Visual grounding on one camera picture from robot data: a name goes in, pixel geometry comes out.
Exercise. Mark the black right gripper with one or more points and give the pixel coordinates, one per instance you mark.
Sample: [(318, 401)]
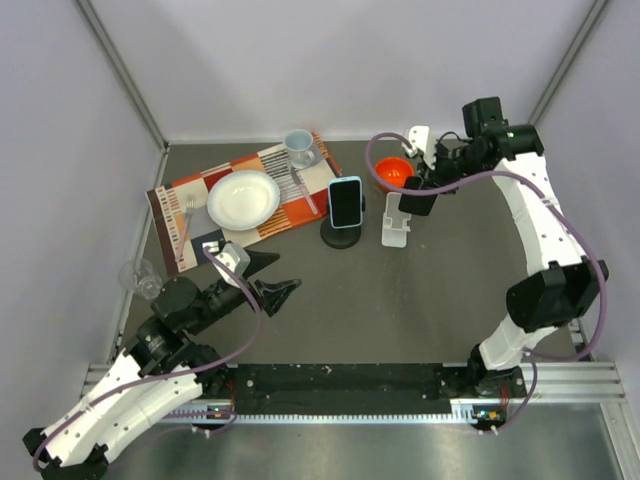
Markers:
[(432, 176)]

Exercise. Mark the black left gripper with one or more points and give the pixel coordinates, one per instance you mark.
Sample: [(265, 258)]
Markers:
[(273, 295)]

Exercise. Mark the black smartphone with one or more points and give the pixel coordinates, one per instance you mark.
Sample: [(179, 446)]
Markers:
[(417, 205)]

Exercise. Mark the white plastic phone stand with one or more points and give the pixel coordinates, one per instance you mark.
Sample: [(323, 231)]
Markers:
[(395, 223)]

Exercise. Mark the black round-base phone stand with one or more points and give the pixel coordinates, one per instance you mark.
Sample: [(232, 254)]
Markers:
[(341, 238)]

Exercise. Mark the light blue smartphone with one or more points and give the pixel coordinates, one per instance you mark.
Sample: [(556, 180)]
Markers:
[(345, 202)]

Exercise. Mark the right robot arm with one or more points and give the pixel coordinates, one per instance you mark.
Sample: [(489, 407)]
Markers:
[(563, 277)]

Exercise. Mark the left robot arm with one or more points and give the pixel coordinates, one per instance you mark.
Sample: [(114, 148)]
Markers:
[(159, 369)]

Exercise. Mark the orange plastic bowl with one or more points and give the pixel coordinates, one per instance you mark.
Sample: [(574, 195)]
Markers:
[(394, 170)]

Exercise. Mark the white plate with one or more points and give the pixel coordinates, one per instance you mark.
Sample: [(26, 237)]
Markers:
[(243, 200)]

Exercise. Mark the patterned orange placemat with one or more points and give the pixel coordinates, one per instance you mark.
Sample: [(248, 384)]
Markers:
[(168, 204)]

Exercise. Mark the clear drinking glass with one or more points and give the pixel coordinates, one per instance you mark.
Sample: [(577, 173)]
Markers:
[(139, 276)]

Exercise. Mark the light blue mug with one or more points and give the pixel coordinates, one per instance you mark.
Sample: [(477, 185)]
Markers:
[(298, 144)]

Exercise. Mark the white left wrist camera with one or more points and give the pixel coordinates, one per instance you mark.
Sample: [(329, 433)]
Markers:
[(231, 261)]

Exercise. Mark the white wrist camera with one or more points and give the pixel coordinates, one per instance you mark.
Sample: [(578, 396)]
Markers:
[(422, 142), (231, 261)]

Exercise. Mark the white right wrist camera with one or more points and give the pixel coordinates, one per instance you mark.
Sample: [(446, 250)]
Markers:
[(422, 142)]

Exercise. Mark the knife with pink handle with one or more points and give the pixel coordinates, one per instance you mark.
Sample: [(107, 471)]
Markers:
[(303, 190)]

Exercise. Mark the fork with pink handle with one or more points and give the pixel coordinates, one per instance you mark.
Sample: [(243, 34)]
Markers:
[(189, 211)]

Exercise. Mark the grey slotted cable duct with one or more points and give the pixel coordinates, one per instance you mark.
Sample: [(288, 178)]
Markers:
[(455, 414)]

